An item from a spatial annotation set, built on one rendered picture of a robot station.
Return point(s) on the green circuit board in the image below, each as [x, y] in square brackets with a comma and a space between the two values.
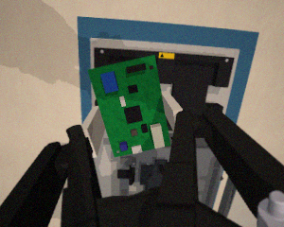
[130, 101]

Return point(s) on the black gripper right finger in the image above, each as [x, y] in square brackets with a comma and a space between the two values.
[257, 174]

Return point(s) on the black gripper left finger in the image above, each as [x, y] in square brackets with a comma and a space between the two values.
[32, 201]

